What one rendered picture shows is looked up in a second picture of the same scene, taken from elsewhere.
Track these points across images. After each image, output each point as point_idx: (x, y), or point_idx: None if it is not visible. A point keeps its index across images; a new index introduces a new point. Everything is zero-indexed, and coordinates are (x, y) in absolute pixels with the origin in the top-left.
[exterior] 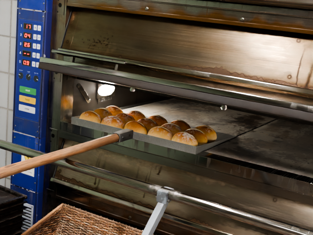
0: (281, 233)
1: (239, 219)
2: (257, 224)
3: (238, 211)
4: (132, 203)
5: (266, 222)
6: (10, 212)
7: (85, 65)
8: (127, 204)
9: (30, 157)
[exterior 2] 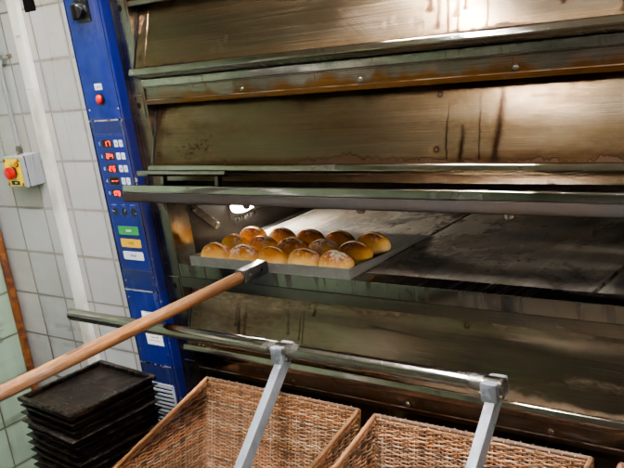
0: (423, 381)
1: (371, 370)
2: (393, 373)
3: (368, 360)
4: None
5: (403, 369)
6: (135, 402)
7: (175, 187)
8: None
9: None
